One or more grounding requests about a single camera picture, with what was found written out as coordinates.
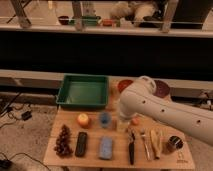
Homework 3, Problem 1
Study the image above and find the yellow red apple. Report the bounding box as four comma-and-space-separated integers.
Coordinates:
77, 113, 90, 128

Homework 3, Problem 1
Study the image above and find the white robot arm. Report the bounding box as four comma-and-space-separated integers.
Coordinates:
118, 76, 213, 146

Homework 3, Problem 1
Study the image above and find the blue cup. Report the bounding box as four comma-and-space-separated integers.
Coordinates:
99, 112, 111, 128

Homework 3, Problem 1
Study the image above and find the orange carrot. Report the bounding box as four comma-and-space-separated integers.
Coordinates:
131, 117, 140, 126

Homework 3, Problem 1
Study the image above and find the metal spoon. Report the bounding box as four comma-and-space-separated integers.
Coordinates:
140, 130, 151, 161

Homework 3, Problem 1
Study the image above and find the blue sponge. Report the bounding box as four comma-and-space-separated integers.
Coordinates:
99, 136, 113, 160

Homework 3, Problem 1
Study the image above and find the yellow banana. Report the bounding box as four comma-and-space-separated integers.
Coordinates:
150, 130, 162, 159

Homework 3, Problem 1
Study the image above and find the black remote control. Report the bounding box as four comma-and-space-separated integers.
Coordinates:
75, 132, 88, 157

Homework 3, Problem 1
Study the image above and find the purple bowl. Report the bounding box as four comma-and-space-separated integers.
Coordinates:
155, 80, 170, 98

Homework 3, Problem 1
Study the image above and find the green plastic tray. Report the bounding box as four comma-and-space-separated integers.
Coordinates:
56, 74, 109, 109

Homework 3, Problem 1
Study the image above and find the dark metal tin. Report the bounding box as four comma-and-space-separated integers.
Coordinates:
167, 136, 183, 152

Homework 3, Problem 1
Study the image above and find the bunch of dark grapes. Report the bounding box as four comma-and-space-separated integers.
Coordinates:
54, 125, 73, 157

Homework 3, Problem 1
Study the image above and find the black power adapter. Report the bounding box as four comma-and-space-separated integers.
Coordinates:
21, 111, 32, 121

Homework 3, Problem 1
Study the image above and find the red bowl on shelf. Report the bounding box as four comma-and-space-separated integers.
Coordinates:
102, 19, 113, 27

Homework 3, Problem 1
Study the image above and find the green tray on shelf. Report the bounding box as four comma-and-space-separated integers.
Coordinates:
68, 15, 102, 27

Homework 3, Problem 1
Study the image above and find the person in background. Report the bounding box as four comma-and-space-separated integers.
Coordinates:
109, 0, 168, 27

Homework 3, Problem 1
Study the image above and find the dark bowl on shelf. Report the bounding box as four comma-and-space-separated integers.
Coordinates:
58, 16, 69, 25

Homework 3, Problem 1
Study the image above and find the black handled knife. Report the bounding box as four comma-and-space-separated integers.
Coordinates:
128, 129, 135, 165

